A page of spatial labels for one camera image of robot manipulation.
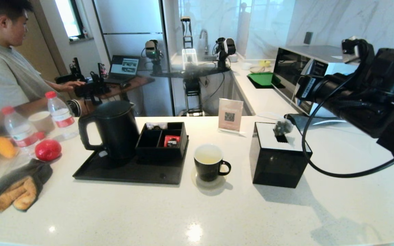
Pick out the pyramid tea bag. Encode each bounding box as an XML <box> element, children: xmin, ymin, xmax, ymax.
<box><xmin>273</xmin><ymin>90</ymin><xmax>302</xmax><ymax>137</ymax></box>

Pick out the black electric kettle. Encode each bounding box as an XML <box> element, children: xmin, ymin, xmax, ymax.
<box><xmin>78</xmin><ymin>100</ymin><xmax>140</xmax><ymax>161</ymax></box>

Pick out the black white tea sachet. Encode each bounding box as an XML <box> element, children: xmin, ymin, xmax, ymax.
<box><xmin>145</xmin><ymin>122</ymin><xmax>168</xmax><ymax>131</ymax></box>

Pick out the silver microwave oven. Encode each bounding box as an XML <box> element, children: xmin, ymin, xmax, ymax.
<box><xmin>272</xmin><ymin>45</ymin><xmax>362</xmax><ymax>117</ymax></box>

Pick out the black flat tray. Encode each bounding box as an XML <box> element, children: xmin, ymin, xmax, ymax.
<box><xmin>247</xmin><ymin>75</ymin><xmax>285</xmax><ymax>90</ymax></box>

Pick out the green cutting board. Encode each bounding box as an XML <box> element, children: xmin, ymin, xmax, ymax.
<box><xmin>247</xmin><ymin>72</ymin><xmax>281</xmax><ymax>86</ymax></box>

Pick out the black tissue box white lid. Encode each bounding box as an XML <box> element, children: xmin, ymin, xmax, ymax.
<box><xmin>249</xmin><ymin>122</ymin><xmax>313</xmax><ymax>189</ymax></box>

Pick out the acrylic QR code sign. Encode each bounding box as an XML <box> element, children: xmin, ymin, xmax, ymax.
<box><xmin>218</xmin><ymin>98</ymin><xmax>244</xmax><ymax>134</ymax></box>

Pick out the chrome faucet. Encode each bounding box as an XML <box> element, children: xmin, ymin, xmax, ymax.
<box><xmin>199</xmin><ymin>29</ymin><xmax>210</xmax><ymax>56</ymax></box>

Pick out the black equipment stand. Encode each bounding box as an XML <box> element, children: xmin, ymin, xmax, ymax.
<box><xmin>149</xmin><ymin>66</ymin><xmax>232</xmax><ymax>117</ymax></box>

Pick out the black mug white inside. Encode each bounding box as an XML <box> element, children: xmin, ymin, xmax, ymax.
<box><xmin>194</xmin><ymin>144</ymin><xmax>232</xmax><ymax>182</ymax></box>

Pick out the beige coaster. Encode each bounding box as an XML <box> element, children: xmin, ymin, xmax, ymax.
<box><xmin>191</xmin><ymin>167</ymin><xmax>227</xmax><ymax>189</ymax></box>

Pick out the black ladder rack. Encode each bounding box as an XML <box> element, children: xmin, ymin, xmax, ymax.
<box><xmin>181</xmin><ymin>16</ymin><xmax>194</xmax><ymax>49</ymax></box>

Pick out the red sachet packet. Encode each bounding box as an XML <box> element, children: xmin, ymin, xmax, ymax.
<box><xmin>164</xmin><ymin>135</ymin><xmax>181</xmax><ymax>148</ymax></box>

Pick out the black compartment organizer box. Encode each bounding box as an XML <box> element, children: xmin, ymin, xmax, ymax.
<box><xmin>135</xmin><ymin>122</ymin><xmax>188</xmax><ymax>163</ymax></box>

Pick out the open laptop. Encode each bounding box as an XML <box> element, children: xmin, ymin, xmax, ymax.
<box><xmin>105</xmin><ymin>55</ymin><xmax>140</xmax><ymax>85</ymax></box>

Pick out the grey refrigerator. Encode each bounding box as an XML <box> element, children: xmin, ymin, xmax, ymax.
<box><xmin>93</xmin><ymin>0</ymin><xmax>175</xmax><ymax>117</ymax></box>

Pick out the black serving tray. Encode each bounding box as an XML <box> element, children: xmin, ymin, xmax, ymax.
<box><xmin>73</xmin><ymin>135</ymin><xmax>189</xmax><ymax>185</ymax></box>

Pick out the water bottle red cap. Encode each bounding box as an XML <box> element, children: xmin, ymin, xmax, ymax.
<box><xmin>1</xmin><ymin>106</ymin><xmax>40</xmax><ymax>151</ymax></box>
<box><xmin>45</xmin><ymin>91</ymin><xmax>77</xmax><ymax>138</ymax></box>

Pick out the window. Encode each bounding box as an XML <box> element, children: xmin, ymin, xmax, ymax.
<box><xmin>54</xmin><ymin>0</ymin><xmax>84</xmax><ymax>40</ymax></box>

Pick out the red toy tomato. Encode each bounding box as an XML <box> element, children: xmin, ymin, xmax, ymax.
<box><xmin>35</xmin><ymin>139</ymin><xmax>62</xmax><ymax>162</ymax></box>

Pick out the brown paper cup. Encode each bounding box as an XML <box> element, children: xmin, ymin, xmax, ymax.
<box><xmin>28</xmin><ymin>111</ymin><xmax>56</xmax><ymax>134</ymax></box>

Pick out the grey and orange cloth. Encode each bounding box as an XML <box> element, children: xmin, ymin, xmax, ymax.
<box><xmin>0</xmin><ymin>159</ymin><xmax>53</xmax><ymax>213</ymax></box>

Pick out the person in grey t-shirt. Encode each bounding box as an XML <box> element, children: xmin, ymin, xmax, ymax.
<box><xmin>0</xmin><ymin>0</ymin><xmax>87</xmax><ymax>118</ymax></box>

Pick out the orange fruit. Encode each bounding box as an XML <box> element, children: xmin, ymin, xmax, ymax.
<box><xmin>0</xmin><ymin>137</ymin><xmax>16</xmax><ymax>158</ymax></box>

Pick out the white cable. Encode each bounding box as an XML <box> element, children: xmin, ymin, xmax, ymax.
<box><xmin>313</xmin><ymin>118</ymin><xmax>346</xmax><ymax>125</ymax></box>

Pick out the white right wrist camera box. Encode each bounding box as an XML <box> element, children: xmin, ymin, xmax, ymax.
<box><xmin>342</xmin><ymin>36</ymin><xmax>370</xmax><ymax>64</ymax></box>

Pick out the black right camera cable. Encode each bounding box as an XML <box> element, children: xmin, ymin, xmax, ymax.
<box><xmin>301</xmin><ymin>43</ymin><xmax>394</xmax><ymax>178</ymax></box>

